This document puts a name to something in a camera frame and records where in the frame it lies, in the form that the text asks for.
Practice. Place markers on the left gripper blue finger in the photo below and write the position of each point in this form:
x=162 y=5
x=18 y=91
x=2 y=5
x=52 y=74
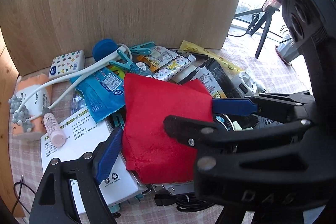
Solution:
x=106 y=155

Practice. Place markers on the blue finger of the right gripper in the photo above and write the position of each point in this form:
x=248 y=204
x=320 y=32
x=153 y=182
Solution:
x=234 y=106
x=201 y=135

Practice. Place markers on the white round device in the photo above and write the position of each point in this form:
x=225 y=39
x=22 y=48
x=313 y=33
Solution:
x=246 y=85

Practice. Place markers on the black flat package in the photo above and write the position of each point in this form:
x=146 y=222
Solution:
x=216 y=81

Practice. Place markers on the white cardboard box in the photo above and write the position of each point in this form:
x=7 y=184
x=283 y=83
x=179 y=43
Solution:
x=83 y=135

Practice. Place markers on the small pink bottle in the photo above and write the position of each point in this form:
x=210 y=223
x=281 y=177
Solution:
x=56 y=134

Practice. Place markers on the blue wet wipe packet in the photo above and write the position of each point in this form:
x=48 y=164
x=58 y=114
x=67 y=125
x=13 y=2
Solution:
x=102 y=93

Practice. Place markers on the patterned white lighter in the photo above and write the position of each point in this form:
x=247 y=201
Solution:
x=174 y=67

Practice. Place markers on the potted spider plant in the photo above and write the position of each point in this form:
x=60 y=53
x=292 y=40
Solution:
x=287 y=50

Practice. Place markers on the yellow long sachet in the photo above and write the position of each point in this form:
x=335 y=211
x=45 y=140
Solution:
x=193 y=48

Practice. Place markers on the orange snack sachet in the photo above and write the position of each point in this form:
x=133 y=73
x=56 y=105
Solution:
x=159 y=57

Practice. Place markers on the orange tissue pack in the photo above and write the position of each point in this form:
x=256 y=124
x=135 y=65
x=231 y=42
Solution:
x=34 y=105

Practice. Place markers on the dotted white tissue pack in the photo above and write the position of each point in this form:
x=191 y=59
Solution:
x=66 y=64

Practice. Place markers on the blue round puff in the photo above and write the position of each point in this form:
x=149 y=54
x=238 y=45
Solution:
x=103 y=48

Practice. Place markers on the pine wood panel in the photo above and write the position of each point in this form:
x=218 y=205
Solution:
x=9 y=75

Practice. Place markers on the large wooden board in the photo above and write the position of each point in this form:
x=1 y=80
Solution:
x=123 y=1

